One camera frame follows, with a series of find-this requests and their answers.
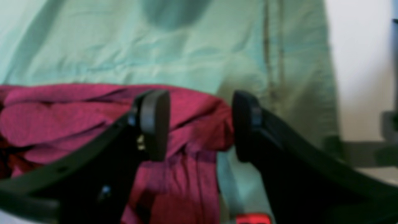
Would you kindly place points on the green table cloth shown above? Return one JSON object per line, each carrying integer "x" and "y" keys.
{"x": 276, "y": 49}

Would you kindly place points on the red long-sleeve shirt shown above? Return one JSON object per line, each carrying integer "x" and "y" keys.
{"x": 41, "y": 124}

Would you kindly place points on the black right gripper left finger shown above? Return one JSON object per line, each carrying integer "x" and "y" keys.
{"x": 93, "y": 184}

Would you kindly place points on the orange black clamp top left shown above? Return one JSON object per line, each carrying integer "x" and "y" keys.
{"x": 253, "y": 218}

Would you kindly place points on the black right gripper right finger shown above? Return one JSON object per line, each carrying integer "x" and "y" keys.
{"x": 303, "y": 184}

